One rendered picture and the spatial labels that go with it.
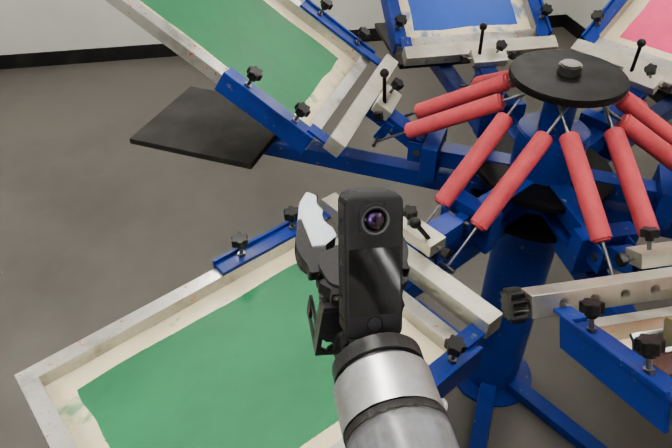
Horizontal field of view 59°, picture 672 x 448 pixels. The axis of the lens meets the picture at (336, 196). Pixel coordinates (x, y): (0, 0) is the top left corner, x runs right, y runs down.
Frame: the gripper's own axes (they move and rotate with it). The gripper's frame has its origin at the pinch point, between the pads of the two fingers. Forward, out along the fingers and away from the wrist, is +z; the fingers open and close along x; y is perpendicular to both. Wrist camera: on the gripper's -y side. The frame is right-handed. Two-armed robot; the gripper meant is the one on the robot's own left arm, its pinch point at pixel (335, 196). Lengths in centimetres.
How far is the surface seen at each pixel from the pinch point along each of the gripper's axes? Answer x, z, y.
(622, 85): 94, 77, 23
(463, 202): 56, 70, 55
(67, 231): -79, 208, 180
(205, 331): -12, 47, 74
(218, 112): -6, 148, 74
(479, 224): 56, 60, 54
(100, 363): -34, 42, 77
